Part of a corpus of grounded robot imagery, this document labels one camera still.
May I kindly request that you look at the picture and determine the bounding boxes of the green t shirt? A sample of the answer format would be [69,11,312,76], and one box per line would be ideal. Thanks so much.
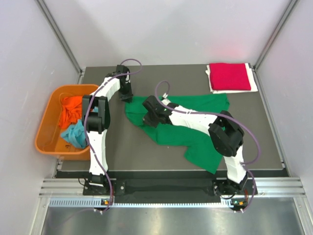
[125,94,230,174]

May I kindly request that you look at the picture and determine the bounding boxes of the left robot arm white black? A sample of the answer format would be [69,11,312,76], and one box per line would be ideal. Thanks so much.
[82,65,133,194]

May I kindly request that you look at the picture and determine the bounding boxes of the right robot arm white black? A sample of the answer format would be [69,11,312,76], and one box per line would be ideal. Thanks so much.
[142,95,247,197]

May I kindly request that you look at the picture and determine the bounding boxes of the orange t shirt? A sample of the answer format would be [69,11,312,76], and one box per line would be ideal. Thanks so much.
[58,96,83,129]

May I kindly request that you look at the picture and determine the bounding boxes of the light blue t shirt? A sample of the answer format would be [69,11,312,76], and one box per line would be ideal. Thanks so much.
[60,119,88,149]

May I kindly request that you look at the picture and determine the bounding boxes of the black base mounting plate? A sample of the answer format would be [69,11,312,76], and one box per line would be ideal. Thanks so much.
[83,170,257,203]

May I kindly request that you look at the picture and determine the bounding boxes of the folded red t shirt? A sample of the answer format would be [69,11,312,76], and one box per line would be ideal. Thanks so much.
[209,63,251,91]

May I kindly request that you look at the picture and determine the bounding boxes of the orange plastic basket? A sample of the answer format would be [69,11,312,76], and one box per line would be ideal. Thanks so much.
[35,84,98,161]

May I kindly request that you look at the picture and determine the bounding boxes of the folded white t shirt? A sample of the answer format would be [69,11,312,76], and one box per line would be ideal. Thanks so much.
[205,63,258,94]

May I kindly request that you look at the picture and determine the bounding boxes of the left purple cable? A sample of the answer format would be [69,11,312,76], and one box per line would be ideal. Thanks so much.
[87,58,143,212]

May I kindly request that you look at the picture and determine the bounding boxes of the purple cable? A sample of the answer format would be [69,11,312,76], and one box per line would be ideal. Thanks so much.
[155,80,262,213]
[87,58,143,212]

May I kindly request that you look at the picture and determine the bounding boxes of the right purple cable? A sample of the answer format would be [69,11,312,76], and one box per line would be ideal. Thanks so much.
[155,80,262,213]

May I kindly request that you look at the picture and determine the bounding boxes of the slotted grey cable duct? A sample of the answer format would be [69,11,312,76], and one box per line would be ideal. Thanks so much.
[49,198,234,208]

